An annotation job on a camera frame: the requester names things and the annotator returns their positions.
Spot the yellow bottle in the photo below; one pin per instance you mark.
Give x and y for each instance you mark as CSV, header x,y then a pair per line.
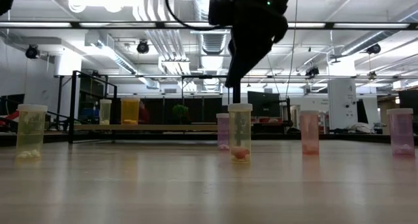
x,y
31,132
240,132
105,113

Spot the small green potted plant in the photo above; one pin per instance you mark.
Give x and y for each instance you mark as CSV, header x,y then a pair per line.
x,y
180,111

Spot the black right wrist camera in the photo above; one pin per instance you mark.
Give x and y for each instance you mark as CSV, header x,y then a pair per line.
x,y
222,10

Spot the small purple medicine bottle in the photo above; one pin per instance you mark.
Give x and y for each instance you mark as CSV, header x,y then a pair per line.
x,y
222,132

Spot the black shelf support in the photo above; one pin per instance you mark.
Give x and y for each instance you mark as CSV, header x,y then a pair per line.
x,y
72,103
237,96

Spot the white square pillar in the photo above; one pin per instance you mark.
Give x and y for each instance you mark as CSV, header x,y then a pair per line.
x,y
342,103

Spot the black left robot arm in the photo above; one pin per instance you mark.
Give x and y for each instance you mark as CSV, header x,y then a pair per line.
x,y
8,0

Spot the person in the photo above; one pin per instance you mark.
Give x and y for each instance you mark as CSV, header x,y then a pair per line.
x,y
144,114

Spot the large purple medicine bottle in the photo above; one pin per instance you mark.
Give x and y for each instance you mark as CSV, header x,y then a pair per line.
x,y
401,132

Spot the overhead light bar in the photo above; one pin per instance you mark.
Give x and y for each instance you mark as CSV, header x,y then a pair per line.
x,y
114,25

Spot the black ceiling spotlight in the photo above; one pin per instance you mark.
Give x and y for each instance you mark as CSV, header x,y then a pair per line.
x,y
373,48
312,71
142,46
31,51

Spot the silver ventilation duct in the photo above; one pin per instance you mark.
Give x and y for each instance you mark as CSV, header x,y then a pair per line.
x,y
214,42

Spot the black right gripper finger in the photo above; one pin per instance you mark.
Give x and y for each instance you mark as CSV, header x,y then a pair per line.
x,y
258,52
238,64

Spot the amber medicine bottle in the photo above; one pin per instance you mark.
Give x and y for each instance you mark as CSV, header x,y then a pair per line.
x,y
130,113

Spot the pink medicine bottle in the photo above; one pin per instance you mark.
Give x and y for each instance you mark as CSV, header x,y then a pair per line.
x,y
309,132

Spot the black metal rig frame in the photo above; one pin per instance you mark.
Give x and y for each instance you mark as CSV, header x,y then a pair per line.
x,y
183,136

